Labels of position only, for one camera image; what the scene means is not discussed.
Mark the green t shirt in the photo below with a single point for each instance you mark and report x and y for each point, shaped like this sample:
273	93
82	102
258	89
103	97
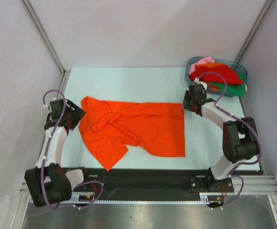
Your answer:
233	90

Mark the aluminium frame rail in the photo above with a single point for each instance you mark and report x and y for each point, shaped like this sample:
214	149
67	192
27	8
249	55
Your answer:
255	185

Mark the blue plastic basket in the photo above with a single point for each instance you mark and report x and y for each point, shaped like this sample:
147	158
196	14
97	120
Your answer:
239	69

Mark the red t shirt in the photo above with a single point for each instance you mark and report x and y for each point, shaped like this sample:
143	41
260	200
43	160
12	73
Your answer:
215	74

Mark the white slotted cable duct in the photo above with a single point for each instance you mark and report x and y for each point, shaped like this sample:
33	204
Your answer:
201	199

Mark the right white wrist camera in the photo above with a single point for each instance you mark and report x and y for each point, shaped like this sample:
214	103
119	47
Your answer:
197	81

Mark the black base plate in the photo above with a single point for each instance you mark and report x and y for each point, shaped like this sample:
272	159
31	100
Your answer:
151	184

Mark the orange t shirt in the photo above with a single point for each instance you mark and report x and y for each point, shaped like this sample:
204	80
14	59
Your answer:
109	127
214	86

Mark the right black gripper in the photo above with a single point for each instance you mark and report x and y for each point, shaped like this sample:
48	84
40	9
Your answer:
186	102

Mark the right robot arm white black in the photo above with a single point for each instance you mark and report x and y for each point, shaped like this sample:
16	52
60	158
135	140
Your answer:
241	145

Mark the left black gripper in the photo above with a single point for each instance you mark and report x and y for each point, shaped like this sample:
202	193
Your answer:
78	112

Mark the pink t shirt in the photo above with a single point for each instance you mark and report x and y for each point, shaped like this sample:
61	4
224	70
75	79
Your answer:
204	60

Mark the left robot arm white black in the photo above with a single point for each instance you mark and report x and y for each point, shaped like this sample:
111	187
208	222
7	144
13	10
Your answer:
58	182

